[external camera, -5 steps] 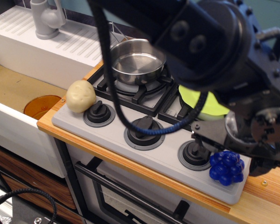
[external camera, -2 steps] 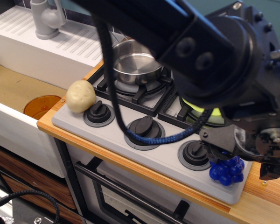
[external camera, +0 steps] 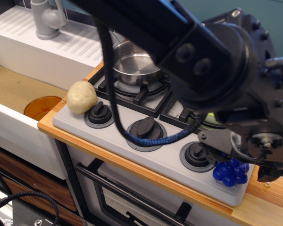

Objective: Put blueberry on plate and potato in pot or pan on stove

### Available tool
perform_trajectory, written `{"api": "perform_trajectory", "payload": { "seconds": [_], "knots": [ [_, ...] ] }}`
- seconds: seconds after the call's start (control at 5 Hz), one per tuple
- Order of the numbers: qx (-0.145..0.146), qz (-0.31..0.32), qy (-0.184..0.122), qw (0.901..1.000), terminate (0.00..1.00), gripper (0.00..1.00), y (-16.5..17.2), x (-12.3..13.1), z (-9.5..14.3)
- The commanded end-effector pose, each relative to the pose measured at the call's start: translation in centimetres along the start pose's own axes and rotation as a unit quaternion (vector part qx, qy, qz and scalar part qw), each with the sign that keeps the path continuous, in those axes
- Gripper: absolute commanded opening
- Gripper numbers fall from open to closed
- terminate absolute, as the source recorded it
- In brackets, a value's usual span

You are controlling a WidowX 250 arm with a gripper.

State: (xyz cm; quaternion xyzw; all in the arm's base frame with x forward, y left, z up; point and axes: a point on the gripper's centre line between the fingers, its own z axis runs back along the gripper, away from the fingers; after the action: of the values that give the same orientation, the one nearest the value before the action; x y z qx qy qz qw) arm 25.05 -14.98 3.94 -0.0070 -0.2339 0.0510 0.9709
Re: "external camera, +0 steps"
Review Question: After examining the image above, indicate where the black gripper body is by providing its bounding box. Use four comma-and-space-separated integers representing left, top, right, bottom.
198, 129, 283, 170

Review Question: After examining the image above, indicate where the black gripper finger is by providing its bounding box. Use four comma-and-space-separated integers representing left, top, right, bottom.
204, 145, 226, 162
257, 166, 283, 183

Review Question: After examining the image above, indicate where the blue blueberry cluster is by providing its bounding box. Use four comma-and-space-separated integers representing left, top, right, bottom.
213, 158, 250, 187

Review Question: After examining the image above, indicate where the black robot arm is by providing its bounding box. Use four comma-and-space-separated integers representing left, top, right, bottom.
75, 0, 283, 182

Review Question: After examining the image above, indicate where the right black stove knob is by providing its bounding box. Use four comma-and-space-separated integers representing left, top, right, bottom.
180, 142, 214, 173

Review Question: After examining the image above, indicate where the black stove knob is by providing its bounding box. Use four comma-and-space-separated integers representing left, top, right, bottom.
126, 117, 167, 152
84, 101, 115, 129
180, 142, 214, 173

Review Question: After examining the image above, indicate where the grey toy stove top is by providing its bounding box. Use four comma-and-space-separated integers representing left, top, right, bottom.
52, 54, 255, 207

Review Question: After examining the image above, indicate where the lime green plate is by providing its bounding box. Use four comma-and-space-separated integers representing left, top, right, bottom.
205, 113, 218, 124

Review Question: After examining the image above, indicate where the middle black stove knob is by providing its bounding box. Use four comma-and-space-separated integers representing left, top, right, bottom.
126, 117, 167, 152

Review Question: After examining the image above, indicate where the left black stove knob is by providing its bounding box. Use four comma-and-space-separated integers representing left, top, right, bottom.
84, 101, 115, 129

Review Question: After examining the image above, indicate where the stainless steel pot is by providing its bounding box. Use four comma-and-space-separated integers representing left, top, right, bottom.
113, 41, 163, 86

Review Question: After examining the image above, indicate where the beige toy potato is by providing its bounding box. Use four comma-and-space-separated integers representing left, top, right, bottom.
67, 81, 97, 114

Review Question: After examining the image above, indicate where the right black burner grate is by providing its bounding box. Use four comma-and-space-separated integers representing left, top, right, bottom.
159, 96, 225, 133

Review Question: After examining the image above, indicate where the black burner grate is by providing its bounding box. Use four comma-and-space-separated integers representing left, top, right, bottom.
88, 61, 177, 118
159, 96, 225, 133

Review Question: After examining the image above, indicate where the left black burner grate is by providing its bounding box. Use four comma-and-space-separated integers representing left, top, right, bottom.
88, 61, 177, 118

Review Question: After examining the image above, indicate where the orange plastic cup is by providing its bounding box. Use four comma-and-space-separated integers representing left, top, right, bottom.
24, 96, 62, 121

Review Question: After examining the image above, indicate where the wood grain drawer front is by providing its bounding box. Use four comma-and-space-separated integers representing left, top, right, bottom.
0, 148, 83, 226

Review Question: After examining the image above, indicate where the white toy sink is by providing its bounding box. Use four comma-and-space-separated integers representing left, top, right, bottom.
0, 6, 102, 179

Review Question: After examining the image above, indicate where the grey toy faucet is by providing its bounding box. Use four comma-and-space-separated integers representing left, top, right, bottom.
31, 0, 67, 40

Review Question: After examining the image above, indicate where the black oven door handle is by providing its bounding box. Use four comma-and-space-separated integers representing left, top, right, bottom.
75, 163, 191, 226

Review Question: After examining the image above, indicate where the left teal wall cabinet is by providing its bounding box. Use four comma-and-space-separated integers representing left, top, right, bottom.
61, 0, 89, 15

